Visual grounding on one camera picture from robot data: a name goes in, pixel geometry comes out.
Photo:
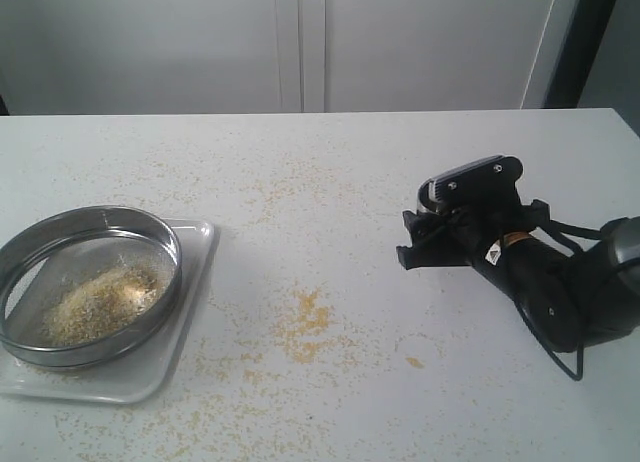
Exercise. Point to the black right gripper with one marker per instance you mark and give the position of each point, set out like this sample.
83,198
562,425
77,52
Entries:
486,226

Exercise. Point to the round steel mesh sieve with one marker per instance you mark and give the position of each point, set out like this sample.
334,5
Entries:
88,285

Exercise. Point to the stainless steel cup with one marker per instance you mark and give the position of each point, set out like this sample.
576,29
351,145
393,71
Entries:
433,195

